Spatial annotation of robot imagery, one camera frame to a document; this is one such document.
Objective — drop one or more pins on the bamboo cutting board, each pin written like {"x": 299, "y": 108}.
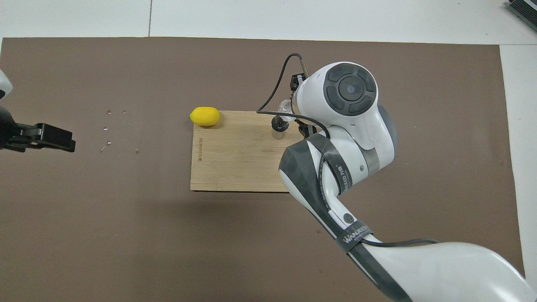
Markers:
{"x": 235, "y": 159}

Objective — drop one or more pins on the grey ribbed device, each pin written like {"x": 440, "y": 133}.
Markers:
{"x": 524, "y": 10}

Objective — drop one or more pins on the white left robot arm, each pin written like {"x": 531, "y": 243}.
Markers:
{"x": 3, "y": 86}

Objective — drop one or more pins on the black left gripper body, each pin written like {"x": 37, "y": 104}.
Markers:
{"x": 10, "y": 130}

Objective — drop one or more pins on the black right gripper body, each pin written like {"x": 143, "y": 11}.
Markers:
{"x": 297, "y": 82}

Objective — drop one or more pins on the brown table mat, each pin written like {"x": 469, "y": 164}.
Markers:
{"x": 126, "y": 235}

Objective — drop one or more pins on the yellow lemon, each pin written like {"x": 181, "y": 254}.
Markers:
{"x": 204, "y": 116}

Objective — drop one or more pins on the small clear glass cup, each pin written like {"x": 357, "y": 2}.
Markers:
{"x": 285, "y": 110}

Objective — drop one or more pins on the stainless steel jigger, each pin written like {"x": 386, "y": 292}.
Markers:
{"x": 279, "y": 128}

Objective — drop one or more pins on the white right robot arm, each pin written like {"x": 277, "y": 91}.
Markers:
{"x": 352, "y": 138}

